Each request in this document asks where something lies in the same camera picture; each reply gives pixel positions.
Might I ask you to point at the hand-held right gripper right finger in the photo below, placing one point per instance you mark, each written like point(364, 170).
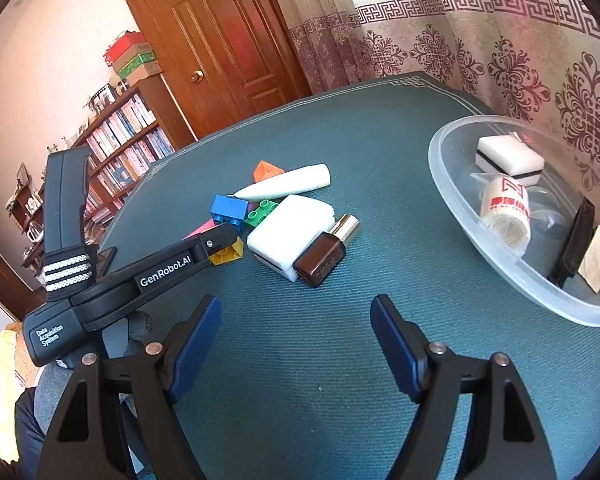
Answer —
point(395, 345)

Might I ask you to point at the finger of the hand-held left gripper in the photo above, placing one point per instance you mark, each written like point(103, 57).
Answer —
point(220, 237)

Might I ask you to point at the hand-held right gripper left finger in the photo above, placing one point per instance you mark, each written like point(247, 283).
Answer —
point(195, 345)

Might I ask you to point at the yellow building block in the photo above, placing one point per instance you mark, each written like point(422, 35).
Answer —
point(230, 255)

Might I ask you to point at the pink foam hair roller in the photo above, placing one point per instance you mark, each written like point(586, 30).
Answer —
point(200, 230)

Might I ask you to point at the blue building block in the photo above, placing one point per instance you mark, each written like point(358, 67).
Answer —
point(227, 209)

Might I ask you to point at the white rounded case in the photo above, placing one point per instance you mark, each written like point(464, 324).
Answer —
point(290, 230)

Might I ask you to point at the orange building block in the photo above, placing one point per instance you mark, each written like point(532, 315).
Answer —
point(266, 170)

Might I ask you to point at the brown bottle with gold cap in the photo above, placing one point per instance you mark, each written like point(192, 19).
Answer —
point(320, 260)

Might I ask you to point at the clear plastic bowl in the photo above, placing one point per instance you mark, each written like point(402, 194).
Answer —
point(505, 270)

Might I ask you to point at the white tape roll red print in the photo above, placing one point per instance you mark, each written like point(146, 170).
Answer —
point(505, 210)

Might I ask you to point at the black hair clip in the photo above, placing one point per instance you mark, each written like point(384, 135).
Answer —
point(575, 245)

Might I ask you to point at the small white sponge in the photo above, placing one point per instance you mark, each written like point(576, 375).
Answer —
point(505, 152)

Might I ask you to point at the teal cloth-covered desktop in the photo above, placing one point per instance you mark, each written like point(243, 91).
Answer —
point(305, 385)

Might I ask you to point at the person's left hand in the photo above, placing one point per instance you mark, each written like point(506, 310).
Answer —
point(137, 327)

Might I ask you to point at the green building block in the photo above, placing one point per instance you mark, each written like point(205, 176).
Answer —
point(260, 214)

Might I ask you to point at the white tapered pen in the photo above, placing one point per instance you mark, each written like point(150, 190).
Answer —
point(290, 182)

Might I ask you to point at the wooden bookshelf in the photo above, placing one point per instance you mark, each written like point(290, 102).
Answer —
point(175, 110)

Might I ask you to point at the rows of books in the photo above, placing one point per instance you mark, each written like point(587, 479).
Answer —
point(125, 130)

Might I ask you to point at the brass door knob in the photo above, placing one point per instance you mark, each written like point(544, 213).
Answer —
point(196, 76)

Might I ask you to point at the dark wooden side cabinet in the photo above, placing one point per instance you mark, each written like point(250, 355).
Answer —
point(0, 270)

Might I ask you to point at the brown cardboard box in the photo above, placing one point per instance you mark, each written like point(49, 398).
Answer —
point(142, 74)

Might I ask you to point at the yellow cloth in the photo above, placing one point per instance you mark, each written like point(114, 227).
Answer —
point(0, 375)

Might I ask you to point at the green box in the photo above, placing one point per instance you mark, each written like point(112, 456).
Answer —
point(135, 63)

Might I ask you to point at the brown wooden door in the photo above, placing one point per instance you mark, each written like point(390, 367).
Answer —
point(220, 35)

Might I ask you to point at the red box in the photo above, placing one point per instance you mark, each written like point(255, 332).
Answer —
point(125, 47)

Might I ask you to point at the patterned beige curtain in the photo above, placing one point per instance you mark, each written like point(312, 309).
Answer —
point(480, 25)

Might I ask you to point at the picture frame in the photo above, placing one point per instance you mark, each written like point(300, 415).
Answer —
point(101, 99)

